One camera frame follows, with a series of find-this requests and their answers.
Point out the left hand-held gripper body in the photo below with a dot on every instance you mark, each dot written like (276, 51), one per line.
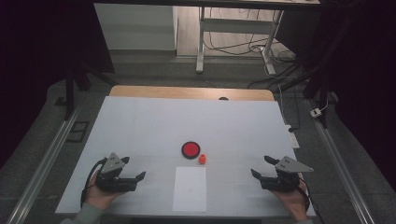
(113, 182)

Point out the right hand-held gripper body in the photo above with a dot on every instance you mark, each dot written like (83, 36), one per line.
(281, 180)

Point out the orange stamp cap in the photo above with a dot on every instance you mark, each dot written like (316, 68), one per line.
(202, 162)

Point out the red ink pad black case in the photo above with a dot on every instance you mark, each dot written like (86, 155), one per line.
(190, 150)

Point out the person's left hand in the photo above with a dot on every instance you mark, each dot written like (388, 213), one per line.
(101, 196)

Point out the person's right hand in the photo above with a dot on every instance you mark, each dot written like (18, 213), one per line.
(291, 202)

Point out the white power strip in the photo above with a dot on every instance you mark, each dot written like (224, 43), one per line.
(293, 138)

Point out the white table cover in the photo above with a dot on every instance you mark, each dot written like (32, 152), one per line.
(155, 124)

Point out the white paper sheet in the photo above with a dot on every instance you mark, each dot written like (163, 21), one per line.
(190, 189)

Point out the white adapter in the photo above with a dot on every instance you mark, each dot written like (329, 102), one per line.
(315, 113)

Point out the wooden table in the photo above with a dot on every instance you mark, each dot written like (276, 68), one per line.
(174, 92)

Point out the black stand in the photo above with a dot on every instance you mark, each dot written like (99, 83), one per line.
(71, 90)

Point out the white cabinet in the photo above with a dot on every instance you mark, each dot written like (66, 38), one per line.
(134, 28)

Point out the dark curtain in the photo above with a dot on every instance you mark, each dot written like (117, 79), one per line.
(37, 46)
(364, 62)

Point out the black floor frame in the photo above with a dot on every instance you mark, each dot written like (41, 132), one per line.
(77, 131)

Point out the metal floor rail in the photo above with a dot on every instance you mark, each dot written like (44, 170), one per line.
(341, 161)
(43, 158)

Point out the white desk frame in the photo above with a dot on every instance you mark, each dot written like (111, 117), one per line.
(235, 25)

